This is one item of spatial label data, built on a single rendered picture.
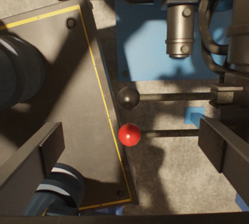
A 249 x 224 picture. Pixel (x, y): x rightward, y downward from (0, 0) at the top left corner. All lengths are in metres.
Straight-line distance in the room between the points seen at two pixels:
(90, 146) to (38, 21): 0.52
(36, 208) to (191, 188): 1.30
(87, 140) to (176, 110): 0.77
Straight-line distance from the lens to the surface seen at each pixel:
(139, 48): 1.12
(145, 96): 0.27
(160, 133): 0.29
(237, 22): 0.33
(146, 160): 1.51
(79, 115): 0.75
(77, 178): 0.86
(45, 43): 0.74
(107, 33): 1.25
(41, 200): 0.76
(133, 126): 0.28
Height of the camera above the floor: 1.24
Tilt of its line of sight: 74 degrees down
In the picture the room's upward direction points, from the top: 179 degrees counter-clockwise
